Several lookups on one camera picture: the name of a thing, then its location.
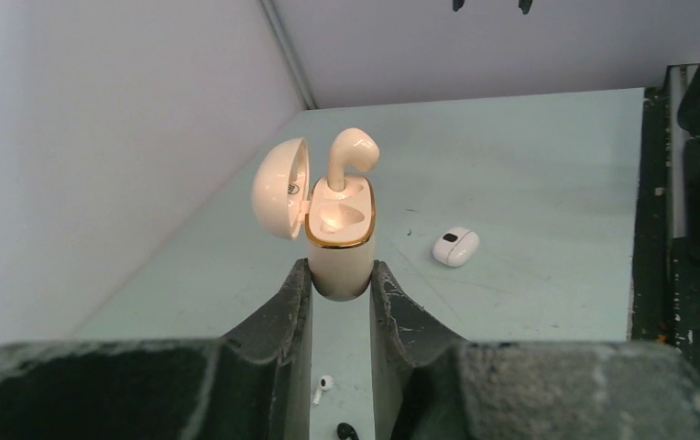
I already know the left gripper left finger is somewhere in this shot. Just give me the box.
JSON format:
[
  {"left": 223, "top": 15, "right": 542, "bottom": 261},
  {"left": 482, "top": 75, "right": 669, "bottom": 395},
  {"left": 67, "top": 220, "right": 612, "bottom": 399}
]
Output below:
[{"left": 0, "top": 259, "right": 312, "bottom": 439}]

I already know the beige earbud charging case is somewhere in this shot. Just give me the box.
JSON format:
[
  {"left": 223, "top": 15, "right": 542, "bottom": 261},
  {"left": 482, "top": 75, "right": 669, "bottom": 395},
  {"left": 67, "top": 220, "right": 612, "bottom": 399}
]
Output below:
[{"left": 251, "top": 137, "right": 376, "bottom": 302}]

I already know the white earbud charging case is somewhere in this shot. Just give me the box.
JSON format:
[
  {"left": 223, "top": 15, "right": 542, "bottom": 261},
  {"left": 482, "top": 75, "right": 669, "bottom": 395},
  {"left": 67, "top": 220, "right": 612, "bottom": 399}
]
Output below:
[{"left": 432, "top": 226, "right": 480, "bottom": 268}]

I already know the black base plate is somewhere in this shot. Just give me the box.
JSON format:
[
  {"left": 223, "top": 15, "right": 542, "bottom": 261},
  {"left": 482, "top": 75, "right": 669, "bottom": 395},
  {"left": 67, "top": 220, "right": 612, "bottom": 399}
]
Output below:
[{"left": 628, "top": 64, "right": 700, "bottom": 377}]

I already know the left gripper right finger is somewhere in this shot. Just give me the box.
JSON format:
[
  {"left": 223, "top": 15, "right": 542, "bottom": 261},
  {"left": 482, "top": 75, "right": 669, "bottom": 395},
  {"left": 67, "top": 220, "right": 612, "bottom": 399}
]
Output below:
[{"left": 370, "top": 261, "right": 700, "bottom": 439}]

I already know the black earbud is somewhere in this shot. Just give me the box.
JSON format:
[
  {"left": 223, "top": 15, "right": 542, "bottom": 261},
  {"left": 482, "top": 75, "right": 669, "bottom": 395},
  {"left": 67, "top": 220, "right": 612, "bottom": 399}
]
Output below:
[{"left": 336, "top": 422, "right": 359, "bottom": 440}]

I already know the white earbud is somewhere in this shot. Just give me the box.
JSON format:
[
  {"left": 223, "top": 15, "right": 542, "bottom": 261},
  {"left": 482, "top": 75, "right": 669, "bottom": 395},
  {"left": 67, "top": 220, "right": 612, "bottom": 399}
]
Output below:
[{"left": 312, "top": 375, "right": 334, "bottom": 406}]

